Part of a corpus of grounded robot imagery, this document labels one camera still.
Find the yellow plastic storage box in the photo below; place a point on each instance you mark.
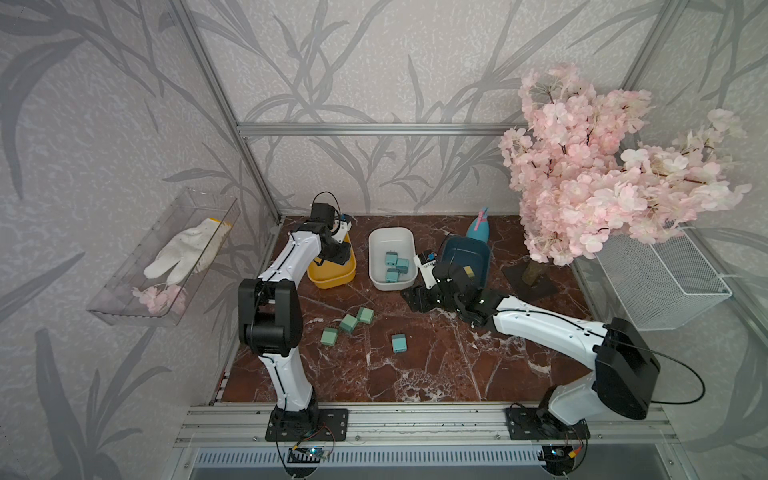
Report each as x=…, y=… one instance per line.
x=326, y=275

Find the white work glove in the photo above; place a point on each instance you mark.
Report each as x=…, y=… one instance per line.
x=191, y=251

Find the pink artificial blossom tree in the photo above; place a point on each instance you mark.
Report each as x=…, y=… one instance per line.
x=579, y=186

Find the white plastic storage box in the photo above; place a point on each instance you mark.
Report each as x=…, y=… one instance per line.
x=392, y=239

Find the small pink flower sprig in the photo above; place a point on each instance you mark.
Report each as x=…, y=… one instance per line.
x=161, y=299

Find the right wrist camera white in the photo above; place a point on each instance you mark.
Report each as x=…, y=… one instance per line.
x=425, y=262

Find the clear acrylic wall shelf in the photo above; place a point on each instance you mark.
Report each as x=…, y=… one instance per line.
x=114, y=303

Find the green plug left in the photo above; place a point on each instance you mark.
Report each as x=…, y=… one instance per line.
x=329, y=337

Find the white wire mesh basket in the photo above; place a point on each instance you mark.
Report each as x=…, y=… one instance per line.
x=662, y=286

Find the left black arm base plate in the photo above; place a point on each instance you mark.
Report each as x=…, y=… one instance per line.
x=320, y=425

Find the dark teal storage box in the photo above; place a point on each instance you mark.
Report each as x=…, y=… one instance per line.
x=468, y=252

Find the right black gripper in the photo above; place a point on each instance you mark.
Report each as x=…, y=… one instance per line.
x=417, y=295

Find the green plug middle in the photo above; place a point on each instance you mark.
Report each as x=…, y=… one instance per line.
x=349, y=323

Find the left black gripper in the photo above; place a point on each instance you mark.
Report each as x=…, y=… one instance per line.
x=343, y=254

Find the green plug upper right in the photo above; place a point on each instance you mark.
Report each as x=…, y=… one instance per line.
x=365, y=315

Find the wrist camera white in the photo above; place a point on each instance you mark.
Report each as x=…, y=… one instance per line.
x=425, y=262
x=343, y=227

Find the circuit board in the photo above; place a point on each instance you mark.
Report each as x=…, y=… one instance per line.
x=309, y=455
x=560, y=456

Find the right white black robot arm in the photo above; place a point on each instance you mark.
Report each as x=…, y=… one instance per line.
x=622, y=369

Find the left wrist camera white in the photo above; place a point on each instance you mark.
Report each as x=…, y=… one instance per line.
x=343, y=227

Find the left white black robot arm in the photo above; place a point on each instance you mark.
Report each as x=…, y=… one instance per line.
x=270, y=320

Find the left circuit board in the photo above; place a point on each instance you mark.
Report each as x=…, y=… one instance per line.
x=309, y=455

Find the aluminium front rail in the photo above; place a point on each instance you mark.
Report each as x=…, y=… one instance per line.
x=408, y=424

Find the teal plug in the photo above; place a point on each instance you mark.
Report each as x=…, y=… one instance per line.
x=392, y=275
x=399, y=343
x=402, y=266
x=390, y=259

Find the right circuit board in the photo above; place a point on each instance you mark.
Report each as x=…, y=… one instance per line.
x=560, y=456

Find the teal pink spray bottle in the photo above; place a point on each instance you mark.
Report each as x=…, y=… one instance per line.
x=479, y=228

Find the green plug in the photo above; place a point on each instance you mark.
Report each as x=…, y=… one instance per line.
x=365, y=315
x=349, y=323
x=329, y=337

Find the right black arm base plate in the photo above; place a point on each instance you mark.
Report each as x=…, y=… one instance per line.
x=537, y=424

